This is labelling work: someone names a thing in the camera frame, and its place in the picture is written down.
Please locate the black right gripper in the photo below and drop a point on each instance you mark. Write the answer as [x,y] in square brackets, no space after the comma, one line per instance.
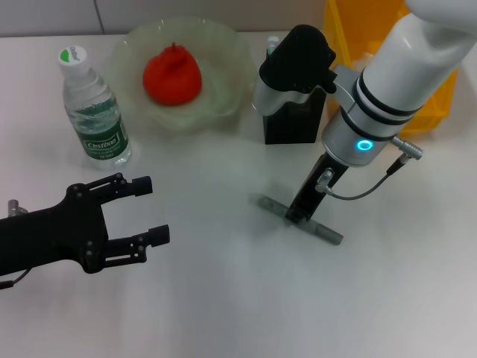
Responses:
[313,194]

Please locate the yellow plastic bin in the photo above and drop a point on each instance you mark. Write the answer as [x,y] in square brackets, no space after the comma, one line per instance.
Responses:
[439,108]

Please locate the clear green-label water bottle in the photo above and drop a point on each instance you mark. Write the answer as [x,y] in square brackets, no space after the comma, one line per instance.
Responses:
[100,123]

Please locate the black mesh pen holder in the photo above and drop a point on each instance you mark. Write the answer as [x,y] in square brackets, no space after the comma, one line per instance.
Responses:
[294,127]

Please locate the white paper ball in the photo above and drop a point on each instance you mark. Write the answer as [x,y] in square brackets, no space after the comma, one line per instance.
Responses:
[363,61]

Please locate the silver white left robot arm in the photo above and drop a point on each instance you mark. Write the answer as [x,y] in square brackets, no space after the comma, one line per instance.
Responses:
[2,242]

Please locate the grey marker pen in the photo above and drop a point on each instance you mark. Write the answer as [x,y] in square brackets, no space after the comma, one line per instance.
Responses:
[324,231]

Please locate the mint green pen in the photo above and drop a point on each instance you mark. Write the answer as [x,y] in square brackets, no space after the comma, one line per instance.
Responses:
[273,43]

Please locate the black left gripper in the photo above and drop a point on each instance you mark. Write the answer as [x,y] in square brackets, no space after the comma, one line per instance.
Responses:
[52,238]

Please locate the green glass fruit plate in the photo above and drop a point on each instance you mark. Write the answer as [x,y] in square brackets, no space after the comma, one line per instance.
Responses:
[223,56]

